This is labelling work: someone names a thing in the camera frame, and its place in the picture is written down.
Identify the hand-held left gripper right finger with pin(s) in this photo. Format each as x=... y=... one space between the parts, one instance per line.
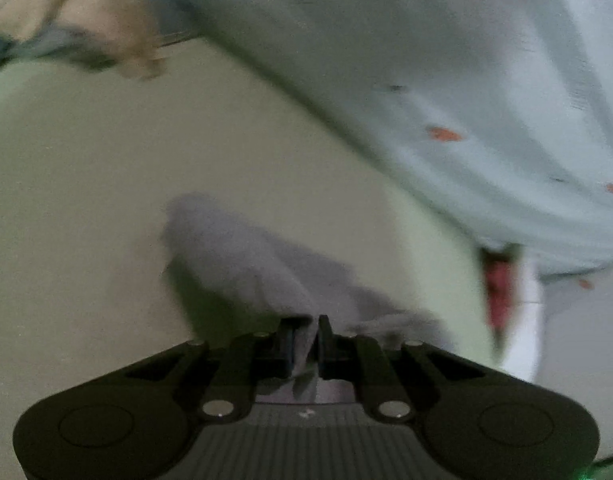
x=326 y=350

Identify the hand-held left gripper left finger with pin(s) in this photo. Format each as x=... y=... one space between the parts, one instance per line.
x=288 y=350

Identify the grey garment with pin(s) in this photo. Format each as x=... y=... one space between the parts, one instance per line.
x=246 y=260

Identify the red cloth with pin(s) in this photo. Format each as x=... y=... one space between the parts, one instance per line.
x=499 y=290

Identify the carrot print quilt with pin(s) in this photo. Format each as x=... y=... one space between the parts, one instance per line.
x=436 y=60

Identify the beige garment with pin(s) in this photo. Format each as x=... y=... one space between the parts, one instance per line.
x=101 y=15

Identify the blue jeans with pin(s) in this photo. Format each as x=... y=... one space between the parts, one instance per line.
x=46 y=42

